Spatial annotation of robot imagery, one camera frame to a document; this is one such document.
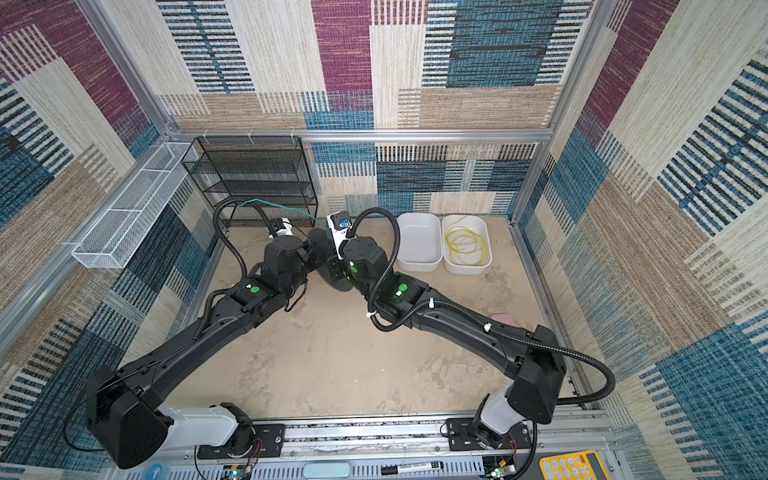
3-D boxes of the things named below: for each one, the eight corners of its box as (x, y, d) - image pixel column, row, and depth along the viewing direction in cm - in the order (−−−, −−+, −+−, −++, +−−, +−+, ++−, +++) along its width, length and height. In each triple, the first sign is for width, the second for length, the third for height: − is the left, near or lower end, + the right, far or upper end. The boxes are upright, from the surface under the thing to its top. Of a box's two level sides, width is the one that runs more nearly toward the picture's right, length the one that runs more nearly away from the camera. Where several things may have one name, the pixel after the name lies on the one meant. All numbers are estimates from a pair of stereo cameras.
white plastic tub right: (443, 274, 105) (445, 265, 101) (436, 224, 120) (438, 214, 116) (500, 274, 105) (504, 265, 101) (485, 223, 120) (488, 214, 116)
